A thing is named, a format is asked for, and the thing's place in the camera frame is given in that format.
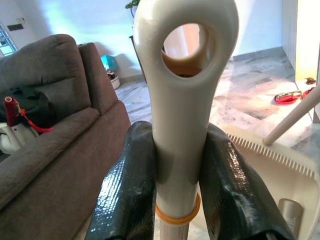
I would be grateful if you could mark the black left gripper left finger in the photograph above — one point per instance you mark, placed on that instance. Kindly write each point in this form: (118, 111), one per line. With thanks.
(127, 185)

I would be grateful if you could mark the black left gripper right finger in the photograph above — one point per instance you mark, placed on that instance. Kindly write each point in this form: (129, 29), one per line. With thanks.
(232, 195)

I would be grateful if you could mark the white dustpan with comb teeth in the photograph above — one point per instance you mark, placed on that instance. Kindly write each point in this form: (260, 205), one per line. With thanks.
(280, 172)

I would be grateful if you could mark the orange rubber band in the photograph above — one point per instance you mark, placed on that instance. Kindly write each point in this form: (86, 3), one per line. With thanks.
(175, 220)

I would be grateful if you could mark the silver cylindrical can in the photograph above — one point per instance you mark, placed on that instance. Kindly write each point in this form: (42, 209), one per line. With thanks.
(291, 215)

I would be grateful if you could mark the brown fabric sofa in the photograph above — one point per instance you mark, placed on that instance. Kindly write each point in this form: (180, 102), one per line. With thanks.
(62, 155)

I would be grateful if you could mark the white round basket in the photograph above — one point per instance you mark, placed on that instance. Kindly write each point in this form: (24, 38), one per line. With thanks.
(115, 81)

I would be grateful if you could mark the red slipper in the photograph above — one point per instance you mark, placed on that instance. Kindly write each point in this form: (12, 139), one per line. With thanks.
(286, 97)
(308, 93)

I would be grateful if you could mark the teal box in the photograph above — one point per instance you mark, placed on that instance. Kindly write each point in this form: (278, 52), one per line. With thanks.
(109, 62)

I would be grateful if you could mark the black bag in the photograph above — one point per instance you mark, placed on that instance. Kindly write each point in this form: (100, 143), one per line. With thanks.
(32, 102)

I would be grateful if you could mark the red roll with tassel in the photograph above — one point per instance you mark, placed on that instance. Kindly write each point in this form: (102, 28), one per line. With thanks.
(11, 112)

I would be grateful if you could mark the green potted plant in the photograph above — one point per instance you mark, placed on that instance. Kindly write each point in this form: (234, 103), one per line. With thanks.
(132, 5)

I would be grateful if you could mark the glass block window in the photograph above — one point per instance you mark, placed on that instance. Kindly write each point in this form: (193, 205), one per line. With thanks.
(6, 45)

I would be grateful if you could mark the black wall panel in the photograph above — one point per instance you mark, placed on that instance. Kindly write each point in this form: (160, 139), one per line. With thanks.
(14, 27)

